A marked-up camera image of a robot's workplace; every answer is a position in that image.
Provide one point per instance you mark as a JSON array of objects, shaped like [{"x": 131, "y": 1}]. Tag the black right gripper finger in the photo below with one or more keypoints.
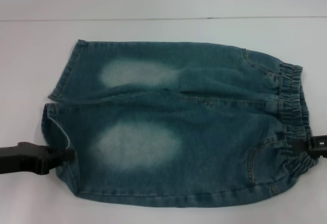
[
  {"x": 316, "y": 152},
  {"x": 316, "y": 141}
]

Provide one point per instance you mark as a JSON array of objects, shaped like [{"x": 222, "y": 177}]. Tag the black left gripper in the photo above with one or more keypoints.
[{"x": 20, "y": 159}]

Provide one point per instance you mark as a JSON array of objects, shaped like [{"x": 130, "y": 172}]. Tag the blue denim shorts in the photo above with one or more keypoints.
[{"x": 178, "y": 111}]

